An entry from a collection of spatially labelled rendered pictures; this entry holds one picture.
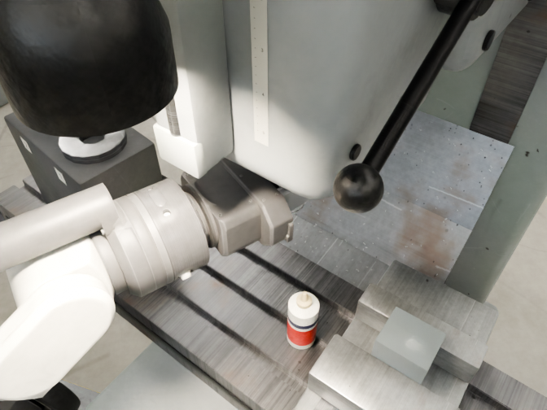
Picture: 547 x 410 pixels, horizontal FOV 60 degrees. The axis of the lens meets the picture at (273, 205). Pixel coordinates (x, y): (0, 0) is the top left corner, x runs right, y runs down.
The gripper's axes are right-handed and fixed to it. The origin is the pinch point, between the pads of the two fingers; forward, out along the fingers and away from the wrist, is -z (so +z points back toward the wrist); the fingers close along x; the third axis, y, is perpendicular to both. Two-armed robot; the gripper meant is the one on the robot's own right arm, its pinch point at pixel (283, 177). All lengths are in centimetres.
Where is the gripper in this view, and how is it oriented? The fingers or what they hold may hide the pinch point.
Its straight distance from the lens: 48.6
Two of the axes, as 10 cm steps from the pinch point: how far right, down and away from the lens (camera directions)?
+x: -5.6, -6.0, 5.8
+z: -8.3, 3.9, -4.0
